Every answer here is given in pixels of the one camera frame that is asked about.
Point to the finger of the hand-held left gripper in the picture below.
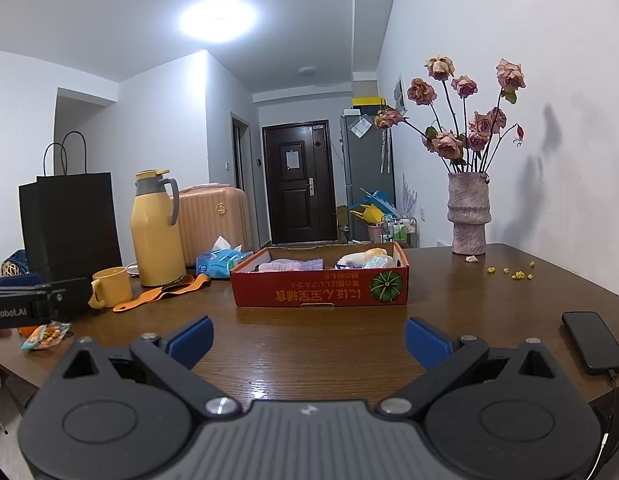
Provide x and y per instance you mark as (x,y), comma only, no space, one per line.
(69,297)
(14,279)

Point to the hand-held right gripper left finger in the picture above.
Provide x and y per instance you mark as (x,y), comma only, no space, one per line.
(192,342)

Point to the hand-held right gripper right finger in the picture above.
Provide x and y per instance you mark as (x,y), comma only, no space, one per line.
(429,342)

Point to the pale translucent pouch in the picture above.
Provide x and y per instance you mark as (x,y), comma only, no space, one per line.
(382,262)

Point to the cream yellow plush toy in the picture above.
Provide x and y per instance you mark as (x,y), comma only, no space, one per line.
(354,259)

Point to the lilac fluffy towel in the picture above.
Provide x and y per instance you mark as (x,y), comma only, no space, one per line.
(289,264)

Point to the red cardboard box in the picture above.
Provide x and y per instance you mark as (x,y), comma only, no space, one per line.
(309,290)

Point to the dark blue cloth bag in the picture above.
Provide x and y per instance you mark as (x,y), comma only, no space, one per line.
(17,262)

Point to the orange tangerine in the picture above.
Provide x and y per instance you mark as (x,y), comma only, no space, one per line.
(25,331)

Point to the colourful snack packet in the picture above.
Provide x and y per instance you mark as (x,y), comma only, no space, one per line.
(47,336)

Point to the yellow mug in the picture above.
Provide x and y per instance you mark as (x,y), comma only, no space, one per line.
(114,287)

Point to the black paper bag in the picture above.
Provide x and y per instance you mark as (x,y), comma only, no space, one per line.
(74,230)

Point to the blue tissue pack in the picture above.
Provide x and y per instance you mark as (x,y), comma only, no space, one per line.
(214,262)

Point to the yellow thermos jug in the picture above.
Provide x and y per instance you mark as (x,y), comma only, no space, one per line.
(157,240)

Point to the scattered yellow petal bits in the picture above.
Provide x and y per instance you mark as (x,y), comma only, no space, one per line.
(517,275)

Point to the pink ribbed suitcase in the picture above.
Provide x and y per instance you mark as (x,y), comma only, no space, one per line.
(214,230)

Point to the pink bucket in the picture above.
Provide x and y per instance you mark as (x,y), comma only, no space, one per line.
(375,233)

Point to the pink ribbed vase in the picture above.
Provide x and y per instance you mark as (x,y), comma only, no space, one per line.
(468,215)

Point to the brown floor cardboard box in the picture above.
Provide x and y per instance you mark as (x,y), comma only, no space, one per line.
(342,220)

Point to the black smartphone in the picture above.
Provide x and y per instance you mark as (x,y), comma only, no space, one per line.
(592,342)

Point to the dark brown entrance door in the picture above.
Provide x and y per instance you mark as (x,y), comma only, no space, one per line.
(297,205)

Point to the grey refrigerator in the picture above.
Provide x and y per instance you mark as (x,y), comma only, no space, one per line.
(364,170)

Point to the dark interior door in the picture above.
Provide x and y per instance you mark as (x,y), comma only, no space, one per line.
(239,160)

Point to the dried pink roses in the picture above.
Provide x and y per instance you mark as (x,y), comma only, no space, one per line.
(447,142)

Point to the white door notice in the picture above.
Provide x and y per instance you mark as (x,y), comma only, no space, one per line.
(294,160)

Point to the clear plastic bag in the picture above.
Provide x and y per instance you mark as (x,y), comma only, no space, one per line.
(361,127)

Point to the yellow box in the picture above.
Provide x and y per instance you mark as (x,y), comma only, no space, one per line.
(368,100)

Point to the small hallway ceiling lamp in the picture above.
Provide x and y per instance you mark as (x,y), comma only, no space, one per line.
(307,70)

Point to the bright round ceiling lamp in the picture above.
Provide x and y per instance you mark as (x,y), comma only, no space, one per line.
(217,19)

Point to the wall picture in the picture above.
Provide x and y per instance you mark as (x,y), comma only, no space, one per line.
(399,95)

